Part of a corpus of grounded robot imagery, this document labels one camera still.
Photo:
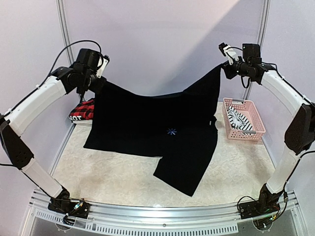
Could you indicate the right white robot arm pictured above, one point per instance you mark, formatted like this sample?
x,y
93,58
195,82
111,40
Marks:
x,y
300,133

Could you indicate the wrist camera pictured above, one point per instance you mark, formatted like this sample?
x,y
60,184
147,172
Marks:
x,y
229,52
103,62

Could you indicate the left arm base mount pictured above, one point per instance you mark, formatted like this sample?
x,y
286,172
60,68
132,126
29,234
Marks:
x,y
69,206

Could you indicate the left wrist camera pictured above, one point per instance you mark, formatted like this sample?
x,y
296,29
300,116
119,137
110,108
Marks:
x,y
103,62

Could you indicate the right aluminium frame post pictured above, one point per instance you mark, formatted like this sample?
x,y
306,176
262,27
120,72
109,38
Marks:
x,y
260,38

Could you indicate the pink plastic basket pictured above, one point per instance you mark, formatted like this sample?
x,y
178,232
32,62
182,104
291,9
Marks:
x,y
247,108

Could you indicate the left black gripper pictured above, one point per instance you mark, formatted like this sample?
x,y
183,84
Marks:
x,y
97,88

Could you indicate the aluminium frame post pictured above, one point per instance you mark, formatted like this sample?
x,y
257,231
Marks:
x,y
260,38
64,30

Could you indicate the black t-shirt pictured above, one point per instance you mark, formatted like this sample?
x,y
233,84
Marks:
x,y
178,128

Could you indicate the red black plaid shirt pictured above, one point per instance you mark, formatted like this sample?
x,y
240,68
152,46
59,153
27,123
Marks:
x,y
83,112

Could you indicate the aluminium front rail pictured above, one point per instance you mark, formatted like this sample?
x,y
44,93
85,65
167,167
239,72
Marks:
x,y
115,220

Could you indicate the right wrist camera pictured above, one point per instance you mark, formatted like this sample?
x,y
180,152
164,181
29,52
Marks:
x,y
229,52

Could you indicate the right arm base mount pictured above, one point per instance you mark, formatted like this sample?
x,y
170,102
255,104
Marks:
x,y
248,207

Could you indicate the left aluminium frame post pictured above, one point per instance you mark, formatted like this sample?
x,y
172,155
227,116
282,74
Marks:
x,y
64,30

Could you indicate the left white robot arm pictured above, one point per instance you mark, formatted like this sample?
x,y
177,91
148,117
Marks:
x,y
14,124

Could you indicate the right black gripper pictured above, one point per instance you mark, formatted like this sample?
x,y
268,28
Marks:
x,y
228,69

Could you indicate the black white striped garment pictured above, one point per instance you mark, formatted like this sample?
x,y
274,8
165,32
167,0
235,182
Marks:
x,y
238,120

